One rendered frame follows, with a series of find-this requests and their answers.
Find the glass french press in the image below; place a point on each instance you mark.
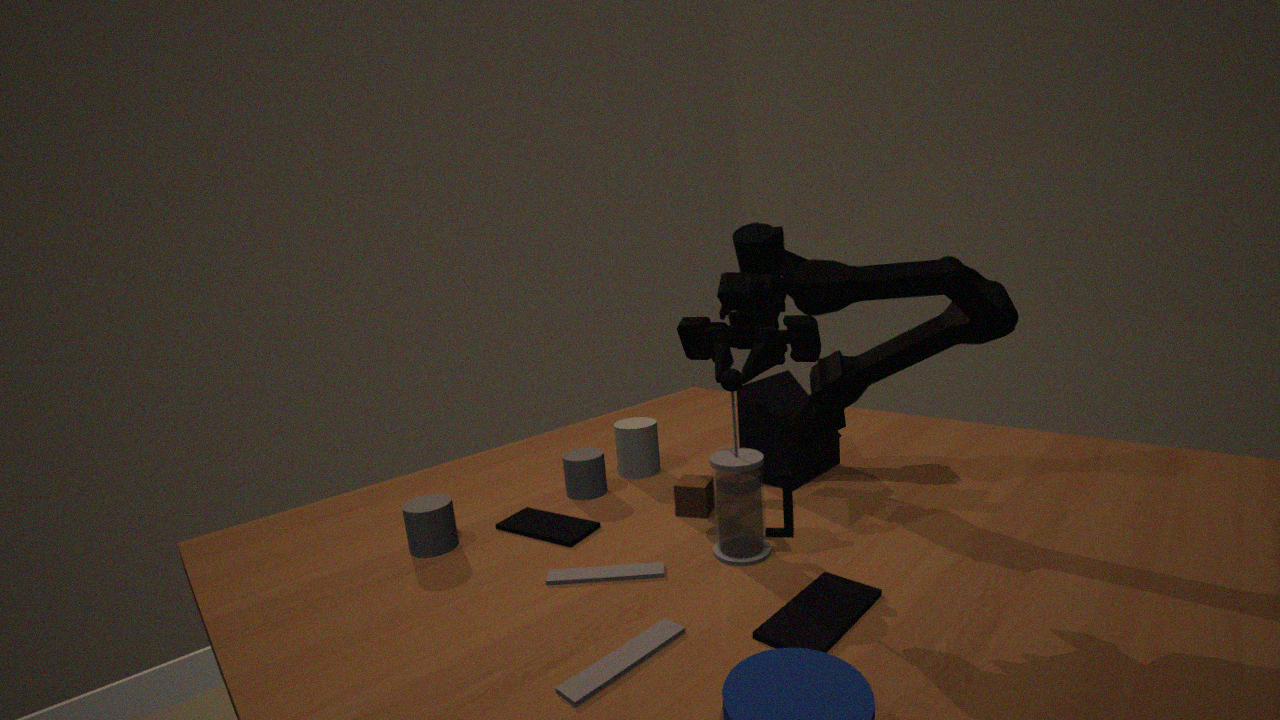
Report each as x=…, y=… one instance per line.
x=739, y=501

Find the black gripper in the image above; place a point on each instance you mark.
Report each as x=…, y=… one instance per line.
x=702, y=339

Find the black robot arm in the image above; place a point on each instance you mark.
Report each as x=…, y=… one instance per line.
x=981, y=311

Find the brown cube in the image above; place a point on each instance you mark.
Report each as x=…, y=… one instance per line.
x=694, y=496

